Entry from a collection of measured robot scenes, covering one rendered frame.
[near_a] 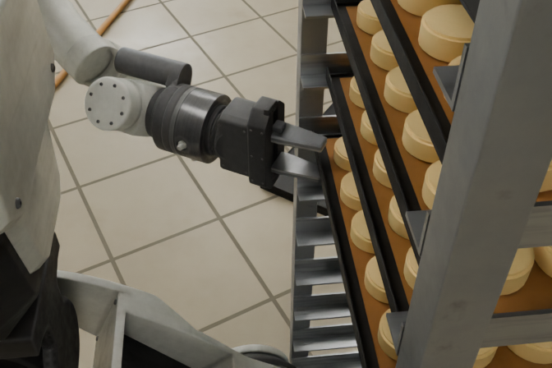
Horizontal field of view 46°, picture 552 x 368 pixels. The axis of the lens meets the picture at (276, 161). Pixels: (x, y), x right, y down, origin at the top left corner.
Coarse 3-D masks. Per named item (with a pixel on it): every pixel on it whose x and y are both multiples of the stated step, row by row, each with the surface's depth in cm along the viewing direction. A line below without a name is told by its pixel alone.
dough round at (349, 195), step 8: (344, 176) 72; (352, 176) 72; (344, 184) 71; (352, 184) 71; (344, 192) 70; (352, 192) 70; (344, 200) 71; (352, 200) 70; (352, 208) 71; (360, 208) 70
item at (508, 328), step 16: (400, 320) 40; (496, 320) 37; (512, 320) 37; (528, 320) 37; (544, 320) 37; (400, 336) 37; (496, 336) 38; (512, 336) 38; (528, 336) 38; (544, 336) 38
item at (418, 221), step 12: (540, 204) 31; (408, 216) 34; (420, 216) 34; (540, 216) 31; (420, 228) 33; (528, 228) 32; (540, 228) 32; (420, 240) 32; (528, 240) 32; (540, 240) 32; (420, 252) 32
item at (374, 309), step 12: (336, 168) 76; (336, 180) 74; (348, 216) 70; (348, 228) 69; (348, 240) 68; (360, 252) 66; (360, 264) 65; (360, 276) 64; (372, 300) 62; (372, 312) 61; (372, 324) 60; (372, 336) 59; (384, 360) 57
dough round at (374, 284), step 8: (368, 264) 63; (376, 264) 63; (368, 272) 62; (376, 272) 62; (368, 280) 62; (376, 280) 61; (368, 288) 62; (376, 288) 61; (376, 296) 62; (384, 296) 61
